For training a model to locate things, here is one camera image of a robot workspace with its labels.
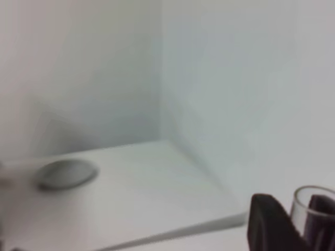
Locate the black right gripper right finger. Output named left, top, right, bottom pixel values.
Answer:
left=304, top=195, right=334, bottom=250

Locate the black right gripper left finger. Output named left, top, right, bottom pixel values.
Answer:
left=247, top=193, right=315, bottom=250

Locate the clear glass test tube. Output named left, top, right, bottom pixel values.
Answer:
left=289, top=185, right=335, bottom=236

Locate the grey oval dish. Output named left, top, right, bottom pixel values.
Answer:
left=34, top=159, right=99, bottom=191

